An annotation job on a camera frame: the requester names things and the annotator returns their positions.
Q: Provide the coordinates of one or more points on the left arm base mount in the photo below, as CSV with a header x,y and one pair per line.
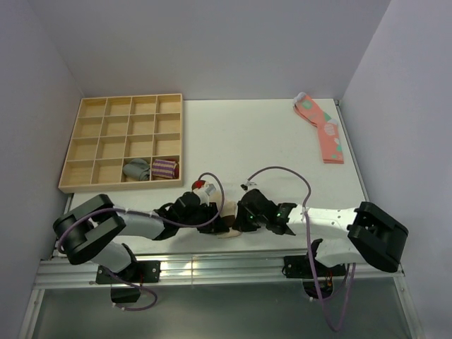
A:
x,y
128,286

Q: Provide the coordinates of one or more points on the wooden compartment tray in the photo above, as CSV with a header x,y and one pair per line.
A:
x,y
111,131

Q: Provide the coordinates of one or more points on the purple striped rolled sock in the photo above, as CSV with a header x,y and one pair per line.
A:
x,y
165,169

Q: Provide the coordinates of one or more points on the aluminium front rail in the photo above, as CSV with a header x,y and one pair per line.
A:
x,y
176,269

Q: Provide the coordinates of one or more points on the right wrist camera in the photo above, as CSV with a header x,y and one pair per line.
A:
x,y
248,185

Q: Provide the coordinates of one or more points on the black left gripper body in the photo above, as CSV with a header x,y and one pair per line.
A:
x,y
203,215

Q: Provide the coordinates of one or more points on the grey rolled sock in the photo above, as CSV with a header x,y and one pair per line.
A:
x,y
137,169

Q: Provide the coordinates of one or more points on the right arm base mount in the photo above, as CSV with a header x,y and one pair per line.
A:
x,y
331,280

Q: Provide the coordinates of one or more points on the pink patterned sock pair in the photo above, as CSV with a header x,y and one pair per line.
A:
x,y
327,128

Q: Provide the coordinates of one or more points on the cream and brown sock pair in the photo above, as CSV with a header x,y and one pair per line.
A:
x,y
229,220

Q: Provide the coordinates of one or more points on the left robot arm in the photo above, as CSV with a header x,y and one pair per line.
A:
x,y
87,232

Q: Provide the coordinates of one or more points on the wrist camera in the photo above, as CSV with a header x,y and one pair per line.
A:
x,y
248,185
204,191

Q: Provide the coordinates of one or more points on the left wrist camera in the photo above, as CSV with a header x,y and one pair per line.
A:
x,y
204,191

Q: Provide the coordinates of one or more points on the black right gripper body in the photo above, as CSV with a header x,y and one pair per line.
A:
x,y
249,222

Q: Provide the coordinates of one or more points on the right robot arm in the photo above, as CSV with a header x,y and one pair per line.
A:
x,y
365,234

